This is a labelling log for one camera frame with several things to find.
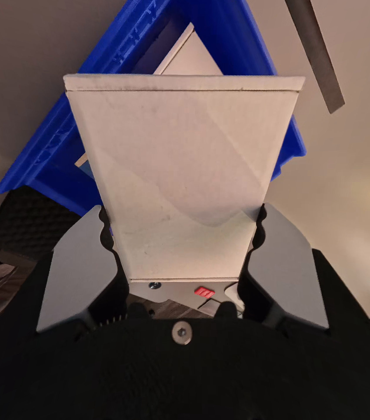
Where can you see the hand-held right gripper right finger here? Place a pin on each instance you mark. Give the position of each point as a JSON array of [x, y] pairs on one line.
[[289, 272]]

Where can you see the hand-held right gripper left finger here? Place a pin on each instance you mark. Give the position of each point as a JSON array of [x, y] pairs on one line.
[[76, 272]]

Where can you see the blue-faced wooden cube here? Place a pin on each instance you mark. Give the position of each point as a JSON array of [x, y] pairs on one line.
[[86, 170]]

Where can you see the blue plastic bin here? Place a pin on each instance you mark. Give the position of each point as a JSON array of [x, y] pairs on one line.
[[57, 147]]

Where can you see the white cardboard mailer box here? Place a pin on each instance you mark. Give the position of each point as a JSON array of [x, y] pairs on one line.
[[181, 164], [194, 55]]

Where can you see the black mat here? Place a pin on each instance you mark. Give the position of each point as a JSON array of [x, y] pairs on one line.
[[30, 223]]

